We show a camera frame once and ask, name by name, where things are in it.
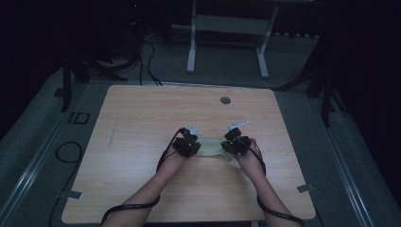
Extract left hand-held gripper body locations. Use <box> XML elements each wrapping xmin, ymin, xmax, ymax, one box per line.
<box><xmin>171</xmin><ymin>123</ymin><xmax>203</xmax><ymax>159</ymax></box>

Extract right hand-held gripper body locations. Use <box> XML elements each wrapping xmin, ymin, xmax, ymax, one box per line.
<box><xmin>219</xmin><ymin>119</ymin><xmax>253</xmax><ymax>156</ymax></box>

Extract person's left hand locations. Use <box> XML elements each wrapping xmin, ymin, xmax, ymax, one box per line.
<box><xmin>162</xmin><ymin>147</ymin><xmax>191</xmax><ymax>173</ymax></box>

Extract person's right hand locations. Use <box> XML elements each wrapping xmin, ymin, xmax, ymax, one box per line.
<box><xmin>234</xmin><ymin>137</ymin><xmax>263</xmax><ymax>174</ymax></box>

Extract grey tape piece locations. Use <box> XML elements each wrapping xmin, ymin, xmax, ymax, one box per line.
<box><xmin>296</xmin><ymin>183</ymin><xmax>316</xmax><ymax>194</ymax></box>
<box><xmin>66</xmin><ymin>190</ymin><xmax>84</xmax><ymax>201</ymax></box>

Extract black metal stand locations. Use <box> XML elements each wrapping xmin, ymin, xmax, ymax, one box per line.
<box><xmin>61</xmin><ymin>55</ymin><xmax>129</xmax><ymax>114</ymax></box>
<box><xmin>272</xmin><ymin>70</ymin><xmax>346</xmax><ymax>128</ymax></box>

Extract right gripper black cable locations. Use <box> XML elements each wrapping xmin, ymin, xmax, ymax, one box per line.
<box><xmin>245</xmin><ymin>137</ymin><xmax>306</xmax><ymax>227</ymax></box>

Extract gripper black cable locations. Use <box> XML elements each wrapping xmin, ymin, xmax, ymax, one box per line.
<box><xmin>99</xmin><ymin>127</ymin><xmax>187</xmax><ymax>226</ymax></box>
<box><xmin>245</xmin><ymin>137</ymin><xmax>306</xmax><ymax>227</ymax></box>

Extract black floor cables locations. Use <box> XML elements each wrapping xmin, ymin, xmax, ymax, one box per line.
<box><xmin>137</xmin><ymin>39</ymin><xmax>164</xmax><ymax>87</ymax></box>

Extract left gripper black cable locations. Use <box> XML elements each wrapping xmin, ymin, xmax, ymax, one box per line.
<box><xmin>99</xmin><ymin>127</ymin><xmax>187</xmax><ymax>226</ymax></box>

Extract white desk frame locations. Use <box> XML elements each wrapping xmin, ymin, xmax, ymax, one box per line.
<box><xmin>185</xmin><ymin>0</ymin><xmax>280</xmax><ymax>79</ymax></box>

